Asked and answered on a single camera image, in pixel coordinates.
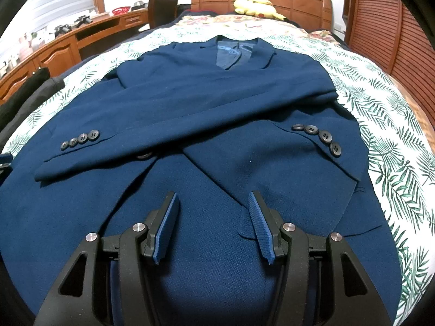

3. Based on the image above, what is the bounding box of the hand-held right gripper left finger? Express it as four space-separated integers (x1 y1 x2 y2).
33 191 179 326

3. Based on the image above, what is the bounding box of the wooden desk cabinet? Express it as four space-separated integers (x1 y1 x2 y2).
0 7 150 104

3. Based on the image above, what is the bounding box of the row of small bottles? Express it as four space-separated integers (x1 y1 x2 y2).
0 32 45 77

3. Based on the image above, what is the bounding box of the grey window blind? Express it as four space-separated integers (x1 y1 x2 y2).
27 0 94 38

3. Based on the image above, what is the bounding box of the dark wooden chair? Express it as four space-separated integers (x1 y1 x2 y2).
148 0 181 29

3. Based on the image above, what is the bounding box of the bed with leaf-print cover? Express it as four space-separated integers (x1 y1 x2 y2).
2 24 432 323

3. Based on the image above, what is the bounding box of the wooden louvred wardrobe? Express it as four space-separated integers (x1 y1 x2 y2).
343 0 435 126

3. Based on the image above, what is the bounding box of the blue suit jacket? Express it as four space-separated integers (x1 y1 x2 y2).
0 36 403 326

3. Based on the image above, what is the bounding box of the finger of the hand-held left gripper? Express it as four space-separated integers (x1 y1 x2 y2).
0 154 14 177

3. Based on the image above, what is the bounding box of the yellow plush toy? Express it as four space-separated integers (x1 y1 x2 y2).
233 0 286 21

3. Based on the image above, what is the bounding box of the black garment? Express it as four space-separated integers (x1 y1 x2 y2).
0 68 66 140

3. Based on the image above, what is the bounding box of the yellow patterned blanket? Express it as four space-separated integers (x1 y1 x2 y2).
387 71 435 133

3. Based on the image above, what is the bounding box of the wooden bed headboard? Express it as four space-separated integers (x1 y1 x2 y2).
191 0 333 31

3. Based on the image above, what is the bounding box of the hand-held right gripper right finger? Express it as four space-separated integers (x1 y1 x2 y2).
247 190 395 326

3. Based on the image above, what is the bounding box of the floral quilt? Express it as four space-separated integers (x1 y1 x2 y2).
175 14 344 46

